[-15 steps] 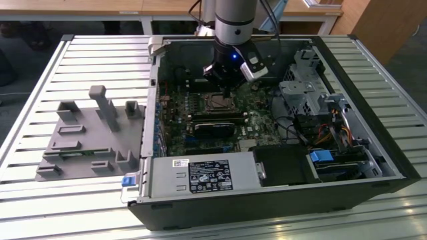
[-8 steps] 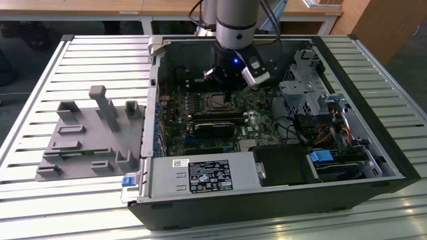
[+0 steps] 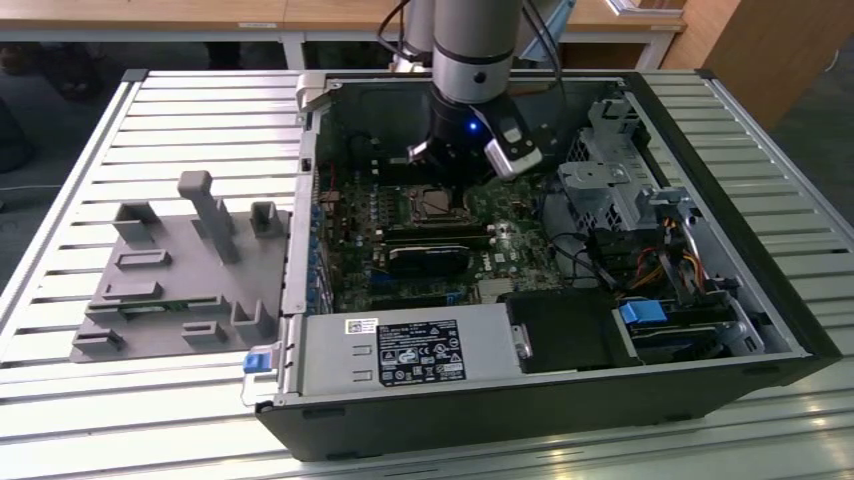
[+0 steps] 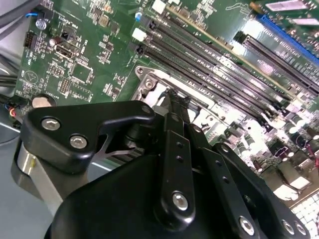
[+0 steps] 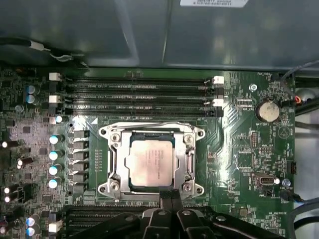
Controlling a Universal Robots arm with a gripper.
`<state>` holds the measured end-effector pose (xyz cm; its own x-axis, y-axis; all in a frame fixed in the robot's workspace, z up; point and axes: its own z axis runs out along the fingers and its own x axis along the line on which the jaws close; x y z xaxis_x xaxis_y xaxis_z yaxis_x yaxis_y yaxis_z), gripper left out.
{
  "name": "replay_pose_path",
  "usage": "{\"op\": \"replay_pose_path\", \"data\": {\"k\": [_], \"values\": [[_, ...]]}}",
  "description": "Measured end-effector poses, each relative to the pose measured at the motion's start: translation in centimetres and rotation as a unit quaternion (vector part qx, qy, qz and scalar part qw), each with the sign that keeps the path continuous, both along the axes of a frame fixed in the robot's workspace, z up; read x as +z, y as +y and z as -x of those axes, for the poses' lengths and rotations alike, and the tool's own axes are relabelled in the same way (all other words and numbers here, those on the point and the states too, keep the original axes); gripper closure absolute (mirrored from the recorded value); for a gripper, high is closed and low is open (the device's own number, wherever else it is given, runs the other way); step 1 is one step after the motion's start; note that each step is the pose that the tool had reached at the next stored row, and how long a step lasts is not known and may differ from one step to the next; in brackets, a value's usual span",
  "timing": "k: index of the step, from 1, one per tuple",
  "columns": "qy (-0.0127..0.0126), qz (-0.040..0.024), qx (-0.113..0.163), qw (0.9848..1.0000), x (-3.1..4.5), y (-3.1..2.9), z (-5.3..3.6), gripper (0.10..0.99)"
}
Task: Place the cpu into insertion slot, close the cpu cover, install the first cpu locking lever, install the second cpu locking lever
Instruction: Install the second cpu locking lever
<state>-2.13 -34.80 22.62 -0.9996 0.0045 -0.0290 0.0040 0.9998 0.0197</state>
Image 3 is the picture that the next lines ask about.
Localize black graphics card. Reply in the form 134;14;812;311
385;243;476;280

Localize black fan shroud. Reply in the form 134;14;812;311
499;288;645;375

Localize wooden desk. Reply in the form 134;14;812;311
0;0;688;71

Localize green motherboard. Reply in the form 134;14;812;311
312;159;568;314

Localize wooden cabinet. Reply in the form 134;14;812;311
659;0;854;132

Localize small silver heatsink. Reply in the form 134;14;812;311
476;278;519;304

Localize black wires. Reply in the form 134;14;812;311
545;230;623;292

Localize grey power supply unit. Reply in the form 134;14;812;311
292;302;525;396

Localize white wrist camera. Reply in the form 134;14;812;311
483;105;545;182

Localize CPU socket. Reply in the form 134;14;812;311
399;182;479;226

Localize black PC case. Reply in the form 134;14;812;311
252;69;843;462

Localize coloured power wires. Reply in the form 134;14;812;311
629;249;708;296

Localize black RAM slots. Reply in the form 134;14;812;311
383;223;487;246

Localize grey parts rack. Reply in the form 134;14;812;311
68;170;295;365

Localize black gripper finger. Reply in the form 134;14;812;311
453;178;480;210

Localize green RAM stick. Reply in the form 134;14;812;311
118;298;221;314

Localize silver metal drive cage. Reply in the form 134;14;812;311
556;97;668;234

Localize blue disk carrier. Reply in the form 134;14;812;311
616;298;668;331

